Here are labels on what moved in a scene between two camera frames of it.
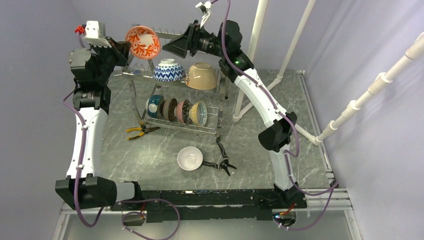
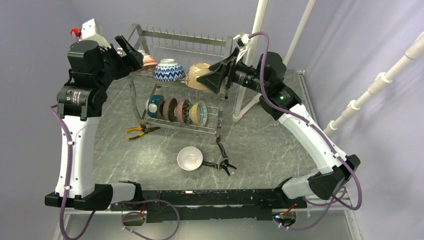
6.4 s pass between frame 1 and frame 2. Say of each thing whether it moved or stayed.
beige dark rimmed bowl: stayed
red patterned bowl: stayed
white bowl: stayed
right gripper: moved
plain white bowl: stayed
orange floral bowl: moved
